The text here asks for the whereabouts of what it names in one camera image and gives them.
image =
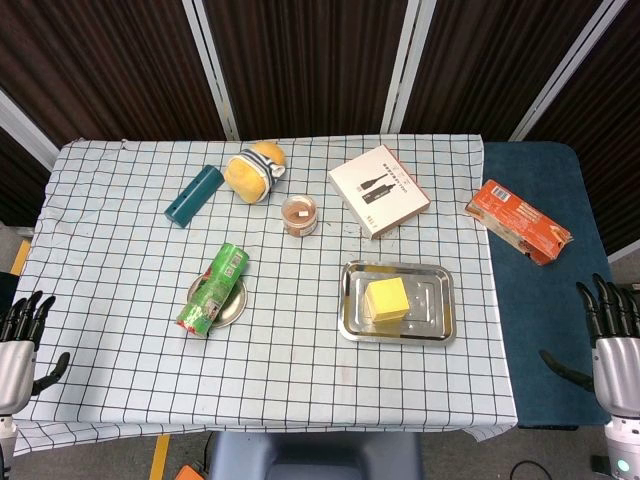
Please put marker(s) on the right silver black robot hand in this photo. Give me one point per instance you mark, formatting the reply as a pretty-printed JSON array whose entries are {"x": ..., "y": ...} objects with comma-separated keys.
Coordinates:
[{"x": 617, "y": 370}]

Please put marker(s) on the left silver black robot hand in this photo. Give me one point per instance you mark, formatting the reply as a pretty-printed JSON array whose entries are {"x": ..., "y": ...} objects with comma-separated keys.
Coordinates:
[{"x": 17, "y": 370}]

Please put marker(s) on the green chips can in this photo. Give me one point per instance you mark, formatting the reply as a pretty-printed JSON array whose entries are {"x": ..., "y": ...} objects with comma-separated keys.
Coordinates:
[{"x": 212, "y": 290}]

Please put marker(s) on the yellow foam cube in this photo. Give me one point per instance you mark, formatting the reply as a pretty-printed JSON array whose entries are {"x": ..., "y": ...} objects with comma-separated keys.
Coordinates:
[{"x": 387, "y": 300}]

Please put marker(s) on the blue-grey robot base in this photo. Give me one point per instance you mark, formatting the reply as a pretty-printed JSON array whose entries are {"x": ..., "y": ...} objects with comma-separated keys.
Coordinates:
[{"x": 315, "y": 457}]

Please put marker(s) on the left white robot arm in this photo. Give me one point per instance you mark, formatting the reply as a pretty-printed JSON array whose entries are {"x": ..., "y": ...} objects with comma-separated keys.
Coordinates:
[{"x": 6, "y": 440}]

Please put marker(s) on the white checkered tablecloth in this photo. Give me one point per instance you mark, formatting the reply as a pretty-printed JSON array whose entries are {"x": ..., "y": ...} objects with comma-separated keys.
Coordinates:
[{"x": 125, "y": 370}]

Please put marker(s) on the orange carton box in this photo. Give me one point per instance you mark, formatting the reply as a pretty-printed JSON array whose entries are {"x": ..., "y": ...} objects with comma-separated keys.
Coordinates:
[{"x": 517, "y": 220}]

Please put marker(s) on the rectangular steel tray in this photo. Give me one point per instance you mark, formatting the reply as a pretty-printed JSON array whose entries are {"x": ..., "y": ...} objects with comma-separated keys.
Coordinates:
[{"x": 432, "y": 310}]

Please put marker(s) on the orange object on floor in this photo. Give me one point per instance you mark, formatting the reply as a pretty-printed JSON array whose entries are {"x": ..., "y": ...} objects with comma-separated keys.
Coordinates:
[{"x": 189, "y": 473}]

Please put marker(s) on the round steel plate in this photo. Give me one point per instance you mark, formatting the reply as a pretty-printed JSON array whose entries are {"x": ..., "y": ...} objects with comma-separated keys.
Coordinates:
[{"x": 236, "y": 302}]

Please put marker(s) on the teal plastic bar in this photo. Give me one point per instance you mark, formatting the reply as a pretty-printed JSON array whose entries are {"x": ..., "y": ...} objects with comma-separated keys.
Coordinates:
[{"x": 195, "y": 196}]

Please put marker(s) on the white flat cardboard box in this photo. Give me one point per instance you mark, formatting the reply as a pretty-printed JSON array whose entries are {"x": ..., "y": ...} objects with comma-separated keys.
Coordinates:
[{"x": 380, "y": 190}]

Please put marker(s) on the yellow striped plush toy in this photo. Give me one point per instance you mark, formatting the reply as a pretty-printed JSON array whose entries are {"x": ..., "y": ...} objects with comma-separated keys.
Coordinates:
[{"x": 245, "y": 177}]

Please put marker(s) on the clear jar of rubber bands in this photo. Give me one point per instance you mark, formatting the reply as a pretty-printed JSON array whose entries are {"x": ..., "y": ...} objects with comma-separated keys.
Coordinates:
[{"x": 300, "y": 216}]

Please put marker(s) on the dark folding partition screen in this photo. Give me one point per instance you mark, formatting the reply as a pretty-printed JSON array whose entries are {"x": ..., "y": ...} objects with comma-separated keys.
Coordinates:
[{"x": 310, "y": 65}]

